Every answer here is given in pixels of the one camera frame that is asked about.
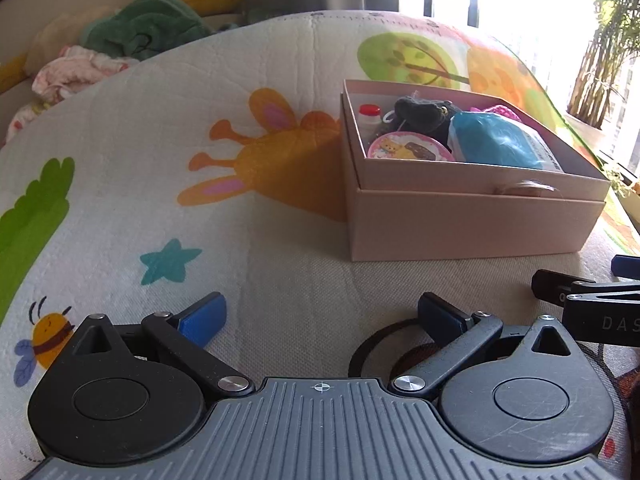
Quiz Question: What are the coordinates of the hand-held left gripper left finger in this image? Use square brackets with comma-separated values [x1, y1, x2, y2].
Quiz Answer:
[70, 291, 256, 401]

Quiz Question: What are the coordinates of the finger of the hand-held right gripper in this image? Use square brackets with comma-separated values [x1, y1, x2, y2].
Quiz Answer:
[611, 255, 640, 279]
[531, 269, 640, 307]

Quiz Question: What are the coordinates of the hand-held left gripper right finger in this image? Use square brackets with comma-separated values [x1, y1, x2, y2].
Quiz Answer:
[390, 291, 577, 402]

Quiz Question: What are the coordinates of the pink cardboard box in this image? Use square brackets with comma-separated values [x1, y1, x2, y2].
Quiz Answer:
[341, 78, 612, 262]

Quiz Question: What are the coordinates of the blue clear-wrapped packet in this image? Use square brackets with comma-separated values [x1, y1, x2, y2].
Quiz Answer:
[446, 111, 566, 172]

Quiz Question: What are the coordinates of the pink glitter toy pot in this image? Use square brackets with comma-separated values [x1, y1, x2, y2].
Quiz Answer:
[366, 131, 457, 162]

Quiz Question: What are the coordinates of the pink toy strainer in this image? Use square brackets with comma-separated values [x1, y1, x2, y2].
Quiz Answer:
[470, 104, 523, 123]

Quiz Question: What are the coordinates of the black plush toy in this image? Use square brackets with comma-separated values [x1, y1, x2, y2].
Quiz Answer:
[392, 96, 463, 153]

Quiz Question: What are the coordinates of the small cream bottle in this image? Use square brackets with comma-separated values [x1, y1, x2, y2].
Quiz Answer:
[357, 104, 383, 138]

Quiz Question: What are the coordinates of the small potted plant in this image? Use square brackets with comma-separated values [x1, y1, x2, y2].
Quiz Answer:
[607, 167, 640, 196]

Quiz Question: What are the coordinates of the potted bamboo plant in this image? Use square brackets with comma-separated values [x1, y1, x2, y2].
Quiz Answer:
[567, 0, 640, 128]

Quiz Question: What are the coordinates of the printed animal play mat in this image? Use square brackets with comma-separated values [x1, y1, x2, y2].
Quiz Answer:
[0, 10, 640, 466]

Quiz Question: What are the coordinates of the floral white cloth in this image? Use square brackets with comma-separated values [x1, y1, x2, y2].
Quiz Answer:
[5, 100, 51, 146]

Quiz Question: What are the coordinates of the pink patterned cloth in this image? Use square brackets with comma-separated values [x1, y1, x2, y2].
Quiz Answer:
[32, 45, 141, 101]

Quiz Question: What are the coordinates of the green blanket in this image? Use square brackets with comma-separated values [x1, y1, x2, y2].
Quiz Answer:
[80, 0, 213, 61]

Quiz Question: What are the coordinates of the yellow plush toy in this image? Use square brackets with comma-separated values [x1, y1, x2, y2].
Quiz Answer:
[0, 55, 26, 93]

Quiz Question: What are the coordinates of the beige pillow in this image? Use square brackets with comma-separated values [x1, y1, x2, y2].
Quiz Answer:
[25, 6, 118, 58]

